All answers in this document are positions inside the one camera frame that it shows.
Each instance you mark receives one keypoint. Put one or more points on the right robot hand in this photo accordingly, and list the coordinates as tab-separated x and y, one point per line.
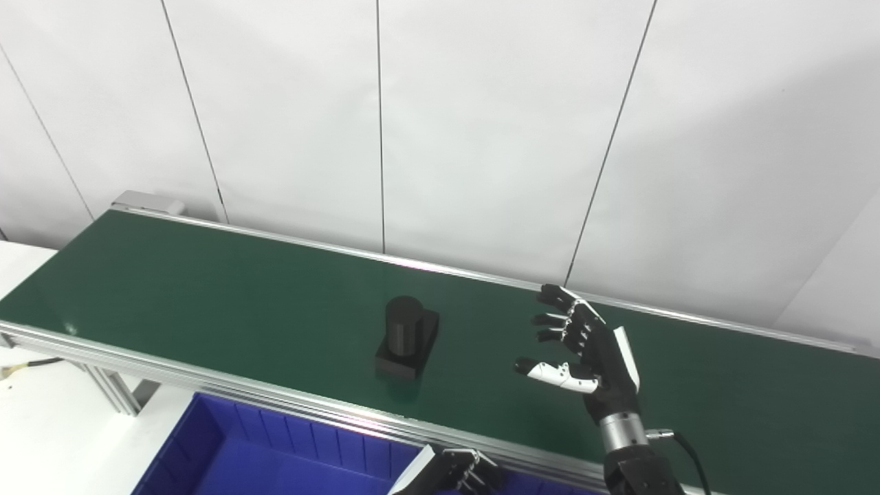
608	371

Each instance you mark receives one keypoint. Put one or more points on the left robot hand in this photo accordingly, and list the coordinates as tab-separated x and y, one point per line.
443	478

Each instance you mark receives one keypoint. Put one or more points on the black cylinder-on-block part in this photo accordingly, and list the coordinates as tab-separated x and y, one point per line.
405	337

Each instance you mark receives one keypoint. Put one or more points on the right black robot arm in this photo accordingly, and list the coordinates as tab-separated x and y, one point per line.
639	471

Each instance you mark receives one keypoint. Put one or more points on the green conveyor belt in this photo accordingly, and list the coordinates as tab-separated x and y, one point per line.
240	295

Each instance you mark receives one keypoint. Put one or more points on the aluminium conveyor leg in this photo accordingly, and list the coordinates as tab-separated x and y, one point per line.
113	388

